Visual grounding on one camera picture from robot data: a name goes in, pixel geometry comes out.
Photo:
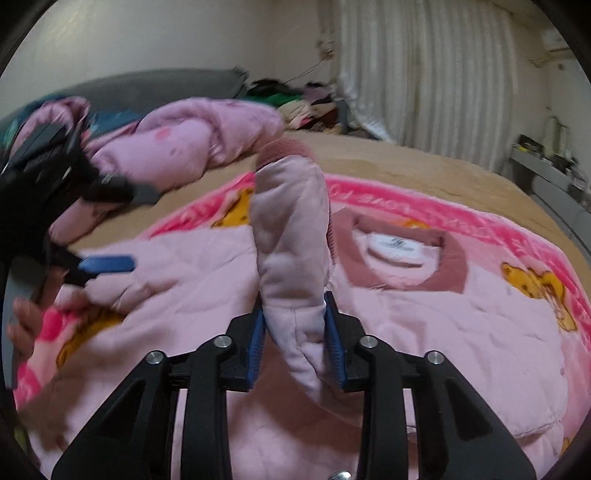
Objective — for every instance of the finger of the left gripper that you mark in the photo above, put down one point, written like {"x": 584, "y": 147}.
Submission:
{"x": 117, "y": 189}
{"x": 99, "y": 267}

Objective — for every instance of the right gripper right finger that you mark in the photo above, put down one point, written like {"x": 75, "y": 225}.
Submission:
{"x": 458, "y": 435}

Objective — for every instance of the grey low cabinet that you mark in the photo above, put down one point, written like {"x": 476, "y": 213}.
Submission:
{"x": 555, "y": 184}

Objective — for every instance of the grey headboard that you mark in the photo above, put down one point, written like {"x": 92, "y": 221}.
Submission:
{"x": 143, "y": 91}

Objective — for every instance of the pink quilted jacket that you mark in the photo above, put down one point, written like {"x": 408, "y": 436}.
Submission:
{"x": 294, "y": 234}

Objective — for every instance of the tan bed sheet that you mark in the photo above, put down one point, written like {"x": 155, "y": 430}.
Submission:
{"x": 449, "y": 179}

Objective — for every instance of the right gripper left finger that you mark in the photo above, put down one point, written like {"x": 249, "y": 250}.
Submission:
{"x": 169, "y": 417}

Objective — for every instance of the person left hand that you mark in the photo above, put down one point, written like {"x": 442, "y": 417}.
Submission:
{"x": 28, "y": 314}

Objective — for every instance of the pink cartoon bear blanket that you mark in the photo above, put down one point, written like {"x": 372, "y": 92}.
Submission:
{"x": 420, "y": 273}

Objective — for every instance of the pink floral comforter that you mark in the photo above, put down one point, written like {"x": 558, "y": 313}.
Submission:
{"x": 169, "y": 147}

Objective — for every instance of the pile of clothes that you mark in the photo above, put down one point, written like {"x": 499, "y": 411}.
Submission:
{"x": 310, "y": 108}

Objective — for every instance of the striped beige curtain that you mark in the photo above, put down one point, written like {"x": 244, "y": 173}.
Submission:
{"x": 436, "y": 76}

